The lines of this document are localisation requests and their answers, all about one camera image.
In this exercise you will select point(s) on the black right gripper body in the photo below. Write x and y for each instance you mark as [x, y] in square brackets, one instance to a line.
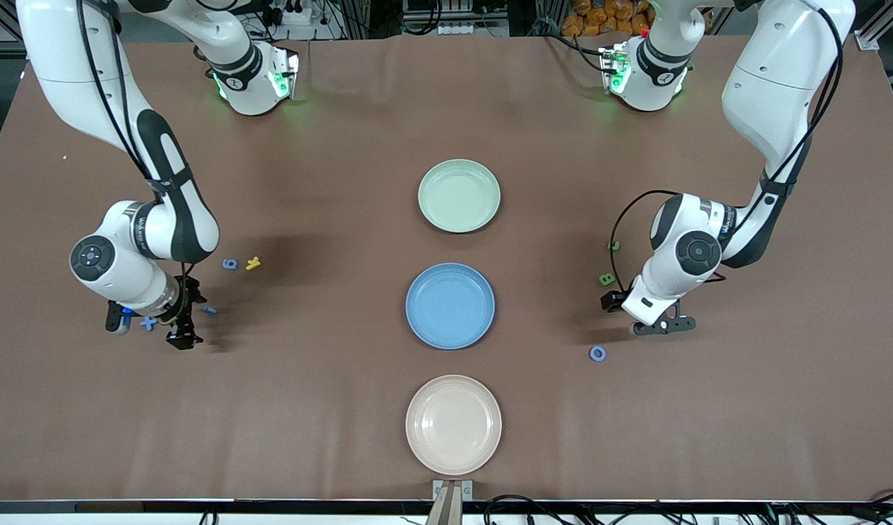
[184, 306]

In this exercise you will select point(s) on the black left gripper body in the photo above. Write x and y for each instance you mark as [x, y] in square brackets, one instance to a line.
[613, 301]

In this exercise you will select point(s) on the green letter B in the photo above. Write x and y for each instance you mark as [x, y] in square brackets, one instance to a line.
[606, 279]

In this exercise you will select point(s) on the blue letter X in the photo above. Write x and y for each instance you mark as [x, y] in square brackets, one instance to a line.
[149, 322]

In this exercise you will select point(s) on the blue number 6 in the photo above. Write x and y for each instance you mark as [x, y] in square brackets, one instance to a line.
[230, 264]

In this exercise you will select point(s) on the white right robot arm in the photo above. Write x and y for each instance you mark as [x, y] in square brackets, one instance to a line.
[60, 58]

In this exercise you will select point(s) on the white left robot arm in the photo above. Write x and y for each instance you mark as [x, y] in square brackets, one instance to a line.
[782, 73]

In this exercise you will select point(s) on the blue letter O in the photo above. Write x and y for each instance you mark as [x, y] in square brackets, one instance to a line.
[592, 354]

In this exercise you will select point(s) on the yellow letter Y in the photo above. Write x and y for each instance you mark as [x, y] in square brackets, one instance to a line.
[252, 263]

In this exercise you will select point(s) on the brown table cover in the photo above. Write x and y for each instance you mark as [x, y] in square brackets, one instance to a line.
[271, 437]

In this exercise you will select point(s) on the blue plate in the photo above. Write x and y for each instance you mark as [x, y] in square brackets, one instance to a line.
[450, 306]

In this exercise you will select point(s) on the light green plate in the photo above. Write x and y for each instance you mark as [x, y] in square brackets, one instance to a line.
[459, 195]

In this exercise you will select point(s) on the beige plate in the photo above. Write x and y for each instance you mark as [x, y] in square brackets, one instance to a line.
[454, 424]

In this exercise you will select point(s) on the pile of orange objects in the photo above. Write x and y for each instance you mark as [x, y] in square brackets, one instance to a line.
[600, 14]

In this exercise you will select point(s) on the white power strip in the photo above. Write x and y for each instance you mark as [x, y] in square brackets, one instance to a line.
[293, 13]

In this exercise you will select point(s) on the metal equipment rack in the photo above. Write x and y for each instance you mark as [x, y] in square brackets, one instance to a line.
[454, 22]

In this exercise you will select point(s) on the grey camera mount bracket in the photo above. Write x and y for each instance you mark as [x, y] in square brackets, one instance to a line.
[452, 499]

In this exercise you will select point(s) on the aluminium frame post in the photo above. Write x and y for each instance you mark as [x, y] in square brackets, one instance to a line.
[884, 25]

